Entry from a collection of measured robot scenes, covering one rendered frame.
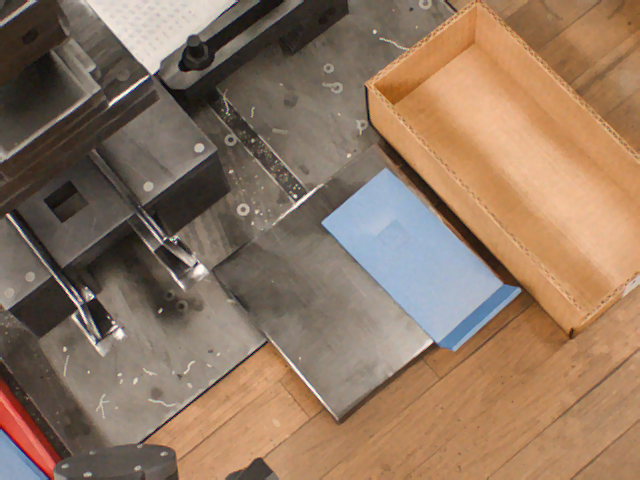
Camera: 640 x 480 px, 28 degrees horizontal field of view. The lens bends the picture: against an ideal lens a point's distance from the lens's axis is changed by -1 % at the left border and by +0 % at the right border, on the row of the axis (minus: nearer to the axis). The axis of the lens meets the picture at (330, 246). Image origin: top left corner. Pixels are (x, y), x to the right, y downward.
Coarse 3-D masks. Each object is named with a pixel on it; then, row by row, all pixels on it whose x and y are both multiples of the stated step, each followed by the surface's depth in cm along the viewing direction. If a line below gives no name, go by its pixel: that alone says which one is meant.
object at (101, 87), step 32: (64, 0) 85; (96, 32) 84; (32, 64) 79; (64, 64) 79; (96, 64) 83; (128, 64) 83; (0, 96) 79; (32, 96) 78; (64, 96) 78; (96, 96) 78; (128, 96) 83; (0, 128) 78; (32, 128) 78; (64, 128) 79; (96, 128) 83; (0, 160) 77; (32, 160) 79; (64, 160) 84; (0, 192) 81; (32, 192) 84
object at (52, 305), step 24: (216, 168) 101; (72, 192) 100; (168, 192) 98; (192, 192) 101; (216, 192) 104; (168, 216) 101; (192, 216) 104; (48, 288) 97; (96, 288) 103; (24, 312) 97; (48, 312) 100; (72, 312) 103
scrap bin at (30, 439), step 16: (0, 384) 97; (0, 400) 101; (16, 400) 99; (0, 416) 100; (16, 416) 94; (16, 432) 100; (32, 432) 94; (32, 448) 99; (48, 448) 96; (48, 464) 93
